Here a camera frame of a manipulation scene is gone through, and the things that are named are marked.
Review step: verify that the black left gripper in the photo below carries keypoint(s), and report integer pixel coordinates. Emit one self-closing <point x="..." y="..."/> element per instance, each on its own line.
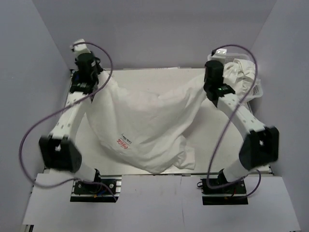
<point x="97" y="70"/>

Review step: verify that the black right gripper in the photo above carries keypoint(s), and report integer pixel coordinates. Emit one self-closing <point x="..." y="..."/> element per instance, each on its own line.
<point x="207" y="88"/>

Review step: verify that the white Coca-Cola t shirt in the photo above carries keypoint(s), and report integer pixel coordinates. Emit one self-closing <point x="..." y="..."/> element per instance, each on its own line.
<point x="146" y="129"/>

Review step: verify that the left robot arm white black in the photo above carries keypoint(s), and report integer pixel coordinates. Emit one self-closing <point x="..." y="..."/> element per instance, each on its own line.
<point x="58" y="148"/>

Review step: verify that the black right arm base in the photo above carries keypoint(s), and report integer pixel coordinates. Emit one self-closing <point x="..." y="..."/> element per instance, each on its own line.
<point x="232" y="195"/>

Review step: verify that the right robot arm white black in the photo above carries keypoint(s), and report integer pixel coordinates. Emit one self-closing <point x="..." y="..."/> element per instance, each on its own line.
<point x="260" y="145"/>

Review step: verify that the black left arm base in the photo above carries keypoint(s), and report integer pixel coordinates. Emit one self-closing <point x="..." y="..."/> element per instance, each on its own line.
<point x="85" y="193"/>

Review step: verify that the crumpled white t shirt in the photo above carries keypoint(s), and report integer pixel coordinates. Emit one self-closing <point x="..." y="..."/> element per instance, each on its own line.
<point x="239" y="74"/>

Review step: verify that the white perforated plastic basket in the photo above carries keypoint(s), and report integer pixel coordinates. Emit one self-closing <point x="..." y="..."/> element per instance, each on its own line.
<point x="256" y="91"/>

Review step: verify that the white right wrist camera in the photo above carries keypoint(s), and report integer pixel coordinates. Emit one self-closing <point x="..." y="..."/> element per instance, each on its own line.
<point x="220" y="55"/>

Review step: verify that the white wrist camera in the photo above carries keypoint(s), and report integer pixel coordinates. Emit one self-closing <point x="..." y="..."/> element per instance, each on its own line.
<point x="80" y="48"/>
<point x="220" y="55"/>

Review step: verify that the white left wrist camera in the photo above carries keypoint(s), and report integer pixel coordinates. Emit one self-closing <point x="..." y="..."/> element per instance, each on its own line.
<point x="80" y="48"/>

